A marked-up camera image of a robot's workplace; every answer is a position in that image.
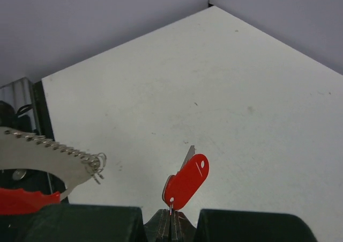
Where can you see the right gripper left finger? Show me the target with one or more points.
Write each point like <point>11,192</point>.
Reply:
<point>71,222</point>

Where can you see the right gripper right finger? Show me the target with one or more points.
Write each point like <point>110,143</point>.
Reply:
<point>231,225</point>

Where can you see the red key tag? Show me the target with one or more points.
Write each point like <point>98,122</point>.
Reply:
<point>180,187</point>

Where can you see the silver keyring with red tag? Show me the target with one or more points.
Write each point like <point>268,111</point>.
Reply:
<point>21,150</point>

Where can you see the aluminium frame rail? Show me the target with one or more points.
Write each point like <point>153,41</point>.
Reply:
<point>17,101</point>

